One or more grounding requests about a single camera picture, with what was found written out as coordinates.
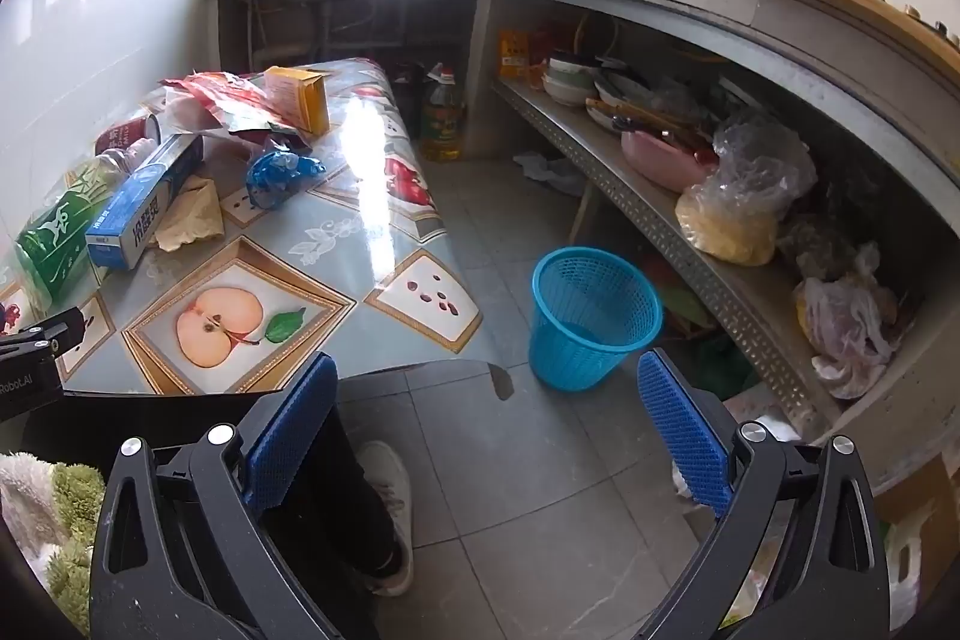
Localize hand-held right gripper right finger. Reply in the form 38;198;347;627
634;347;891;640

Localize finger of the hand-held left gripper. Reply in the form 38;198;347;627
0;308;85;362

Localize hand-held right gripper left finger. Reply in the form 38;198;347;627
88;351;376;640

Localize blue plastic waste basket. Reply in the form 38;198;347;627
529;246;665;392

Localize red snack bag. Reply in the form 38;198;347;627
161;71;312;150

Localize green plastic bag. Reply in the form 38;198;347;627
660;265;751;401

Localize green label plastic bottle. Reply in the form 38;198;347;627
15;149;143;311

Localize person's black trouser leg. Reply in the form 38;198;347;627
259;404;398;640

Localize person's white shoe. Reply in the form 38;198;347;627
352;441;415;596

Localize person's fluffy green white clothing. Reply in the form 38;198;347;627
0;452;106;633

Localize blue white toothpaste box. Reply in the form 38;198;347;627
85;134;205;271

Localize crumpled brown paper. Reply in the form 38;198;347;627
150;175;226;253

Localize pink white plastic bag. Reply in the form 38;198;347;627
795;242;901;401

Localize perforated metal shelf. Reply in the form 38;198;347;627
491;77;845;438

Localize red drink can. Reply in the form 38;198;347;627
94;111;162;157

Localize clear bag with yellow contents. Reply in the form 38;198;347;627
675;115;818;266

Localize fruit print tablecloth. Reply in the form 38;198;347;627
0;56;485;397

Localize brown cardboard box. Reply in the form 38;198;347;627
874;460;953;611

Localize crumpled blue plastic bag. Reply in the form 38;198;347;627
246;149;327;210

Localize pink plastic basin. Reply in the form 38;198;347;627
621;130;717;193

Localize white rag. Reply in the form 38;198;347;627
514;152;586;195

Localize stack of white plates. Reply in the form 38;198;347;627
585;74;676;135

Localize yellow cardboard box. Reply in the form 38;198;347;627
262;66;332;135

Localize cooking oil bottle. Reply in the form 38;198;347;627
420;64;466;163

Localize stack of white bowls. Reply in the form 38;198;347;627
541;51;601;109

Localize orange yellow packets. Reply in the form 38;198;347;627
499;29;548;79

